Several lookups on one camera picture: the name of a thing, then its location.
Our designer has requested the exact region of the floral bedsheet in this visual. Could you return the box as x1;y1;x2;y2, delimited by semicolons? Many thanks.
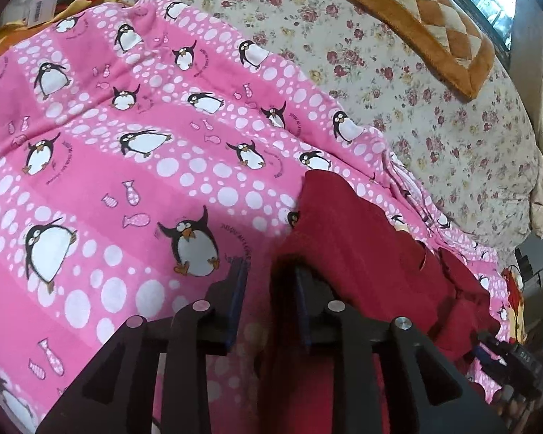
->
109;0;541;254

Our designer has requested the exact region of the brown checkered cushion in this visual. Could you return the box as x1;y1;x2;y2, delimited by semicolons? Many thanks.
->
328;0;496;100

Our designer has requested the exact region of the person's right hand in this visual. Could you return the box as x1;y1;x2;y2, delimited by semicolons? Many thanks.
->
492;383;528;422

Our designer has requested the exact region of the white cardboard box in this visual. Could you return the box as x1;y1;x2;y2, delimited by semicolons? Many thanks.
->
13;0;60;28

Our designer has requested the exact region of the pink penguin print blanket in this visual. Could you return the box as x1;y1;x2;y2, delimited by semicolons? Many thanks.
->
0;0;521;434

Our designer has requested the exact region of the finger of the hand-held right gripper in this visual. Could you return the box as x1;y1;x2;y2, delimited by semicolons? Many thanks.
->
472;344;508;368

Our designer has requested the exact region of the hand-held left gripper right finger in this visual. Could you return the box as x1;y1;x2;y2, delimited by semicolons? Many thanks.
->
294;264;510;434

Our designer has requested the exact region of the dark red garment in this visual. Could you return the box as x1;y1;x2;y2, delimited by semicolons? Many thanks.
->
258;169;501;434

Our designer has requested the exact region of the orange yellow cloth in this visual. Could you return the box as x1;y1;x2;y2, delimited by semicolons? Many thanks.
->
0;0;132;57

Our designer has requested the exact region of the red yellow cartoon cloth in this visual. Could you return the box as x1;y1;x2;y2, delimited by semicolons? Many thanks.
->
499;266;529;345

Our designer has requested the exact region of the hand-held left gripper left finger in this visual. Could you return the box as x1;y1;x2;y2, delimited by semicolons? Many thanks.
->
35;257;251;434

